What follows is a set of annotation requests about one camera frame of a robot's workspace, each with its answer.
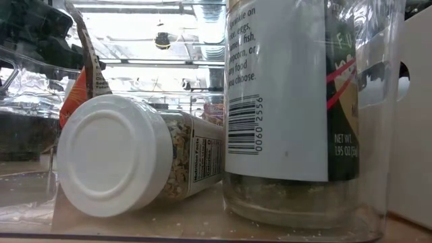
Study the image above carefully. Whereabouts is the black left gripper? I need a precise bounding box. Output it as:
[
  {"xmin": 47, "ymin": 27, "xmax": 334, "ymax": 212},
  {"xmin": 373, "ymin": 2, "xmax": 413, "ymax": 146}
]
[{"xmin": 0, "ymin": 0, "xmax": 85, "ymax": 71}]

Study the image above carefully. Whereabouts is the brown spice pouch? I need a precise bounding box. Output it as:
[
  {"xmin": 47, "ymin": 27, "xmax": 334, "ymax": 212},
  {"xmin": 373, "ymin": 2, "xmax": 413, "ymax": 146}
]
[{"xmin": 59, "ymin": 0, "xmax": 113, "ymax": 130}]

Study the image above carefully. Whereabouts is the furikake seasoning glass jar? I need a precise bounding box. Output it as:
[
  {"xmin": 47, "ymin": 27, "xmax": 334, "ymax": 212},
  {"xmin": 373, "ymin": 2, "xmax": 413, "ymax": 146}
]
[{"xmin": 222, "ymin": 0, "xmax": 360, "ymax": 230}]

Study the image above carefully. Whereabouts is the white-lidded spice jar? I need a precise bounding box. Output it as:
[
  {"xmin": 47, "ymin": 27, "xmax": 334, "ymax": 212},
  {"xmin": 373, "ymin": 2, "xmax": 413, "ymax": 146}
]
[{"xmin": 56, "ymin": 94, "xmax": 226, "ymax": 217}]

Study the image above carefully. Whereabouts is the white plastic bin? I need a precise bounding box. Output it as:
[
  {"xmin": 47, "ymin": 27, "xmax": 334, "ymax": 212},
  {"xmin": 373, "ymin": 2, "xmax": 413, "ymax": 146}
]
[{"xmin": 356, "ymin": 13, "xmax": 432, "ymax": 231}]

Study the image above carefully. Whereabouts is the black ceiling-mounted device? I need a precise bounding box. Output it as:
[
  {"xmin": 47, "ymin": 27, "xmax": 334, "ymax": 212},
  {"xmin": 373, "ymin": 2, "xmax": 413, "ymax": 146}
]
[{"xmin": 154, "ymin": 32, "xmax": 171, "ymax": 51}]

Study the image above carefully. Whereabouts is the wide clear plastic bin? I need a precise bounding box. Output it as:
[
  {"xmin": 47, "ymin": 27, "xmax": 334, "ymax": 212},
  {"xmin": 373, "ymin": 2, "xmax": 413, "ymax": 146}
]
[{"xmin": 0, "ymin": 0, "xmax": 406, "ymax": 242}]

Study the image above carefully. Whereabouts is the silver ventilation duct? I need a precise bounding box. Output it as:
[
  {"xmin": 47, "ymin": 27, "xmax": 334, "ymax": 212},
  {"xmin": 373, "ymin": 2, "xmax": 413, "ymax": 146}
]
[{"xmin": 194, "ymin": 0, "xmax": 226, "ymax": 61}]

